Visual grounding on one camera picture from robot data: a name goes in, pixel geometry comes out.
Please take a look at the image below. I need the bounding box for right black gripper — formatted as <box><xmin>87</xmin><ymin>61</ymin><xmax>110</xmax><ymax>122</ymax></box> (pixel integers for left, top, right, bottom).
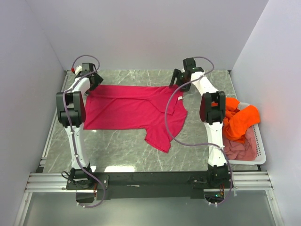
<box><xmin>169</xmin><ymin>69</ymin><xmax>191</xmax><ymax>92</ymax></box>

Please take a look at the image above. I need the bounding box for magenta t shirt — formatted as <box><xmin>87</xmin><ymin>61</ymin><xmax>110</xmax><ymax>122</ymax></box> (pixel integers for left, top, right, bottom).
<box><xmin>84</xmin><ymin>85</ymin><xmax>188</xmax><ymax>153</ymax></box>

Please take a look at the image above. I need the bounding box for orange t shirt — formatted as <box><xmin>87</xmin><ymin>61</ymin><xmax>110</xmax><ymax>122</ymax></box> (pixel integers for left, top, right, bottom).
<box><xmin>222</xmin><ymin>97</ymin><xmax>260</xmax><ymax>144</ymax></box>

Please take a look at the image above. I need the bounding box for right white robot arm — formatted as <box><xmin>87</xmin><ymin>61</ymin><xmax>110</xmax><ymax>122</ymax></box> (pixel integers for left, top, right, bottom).
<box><xmin>169</xmin><ymin>57</ymin><xmax>231</xmax><ymax>188</ymax></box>

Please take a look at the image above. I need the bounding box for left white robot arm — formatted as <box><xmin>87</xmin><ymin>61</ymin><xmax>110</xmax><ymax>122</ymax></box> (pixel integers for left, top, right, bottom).
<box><xmin>56</xmin><ymin>63</ymin><xmax>103</xmax><ymax>189</ymax></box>

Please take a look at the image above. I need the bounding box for salmon pink t shirt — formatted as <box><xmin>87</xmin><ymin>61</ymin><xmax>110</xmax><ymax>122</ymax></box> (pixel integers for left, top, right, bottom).
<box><xmin>223</xmin><ymin>127</ymin><xmax>257</xmax><ymax>161</ymax></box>

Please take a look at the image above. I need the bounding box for black base beam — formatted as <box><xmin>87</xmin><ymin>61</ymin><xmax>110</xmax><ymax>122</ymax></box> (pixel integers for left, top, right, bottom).
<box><xmin>66</xmin><ymin>170</ymin><xmax>233</xmax><ymax>202</ymax></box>

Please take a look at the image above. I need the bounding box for white plastic laundry basket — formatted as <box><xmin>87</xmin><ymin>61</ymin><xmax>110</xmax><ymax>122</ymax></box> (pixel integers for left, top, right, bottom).
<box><xmin>222</xmin><ymin>97</ymin><xmax>261</xmax><ymax>162</ymax></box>

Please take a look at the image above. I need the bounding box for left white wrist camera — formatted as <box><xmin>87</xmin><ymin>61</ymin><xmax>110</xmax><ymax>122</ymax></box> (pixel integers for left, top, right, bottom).
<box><xmin>71</xmin><ymin>65</ymin><xmax>82</xmax><ymax>75</ymax></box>

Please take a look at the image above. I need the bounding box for aluminium frame rail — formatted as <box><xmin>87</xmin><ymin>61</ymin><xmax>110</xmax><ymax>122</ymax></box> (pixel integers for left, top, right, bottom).
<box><xmin>14</xmin><ymin>171</ymin><xmax>284</xmax><ymax>226</ymax></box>

